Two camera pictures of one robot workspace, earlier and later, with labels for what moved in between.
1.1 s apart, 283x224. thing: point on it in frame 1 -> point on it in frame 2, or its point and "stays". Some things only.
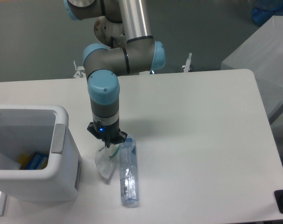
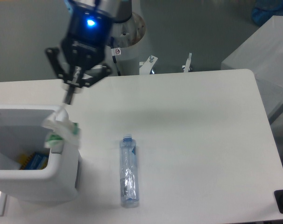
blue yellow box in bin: [33, 161] stays
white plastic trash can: [20, 129] stays
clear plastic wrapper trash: [103, 160] -> [65, 131]
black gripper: [109, 134] -> [84, 45]
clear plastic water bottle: [130, 195] stays
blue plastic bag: [264, 10] stays
